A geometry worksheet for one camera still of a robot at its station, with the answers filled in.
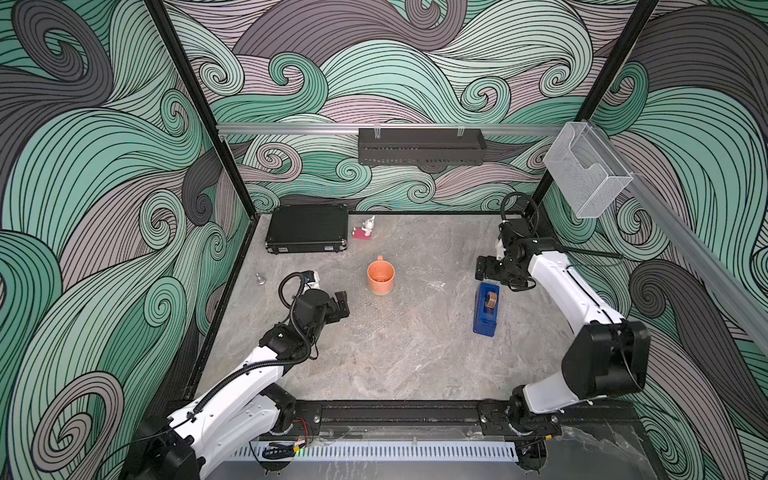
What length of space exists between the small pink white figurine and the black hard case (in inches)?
1.7

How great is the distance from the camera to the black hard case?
3.49 feet

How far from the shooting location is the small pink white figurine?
1.10 metres
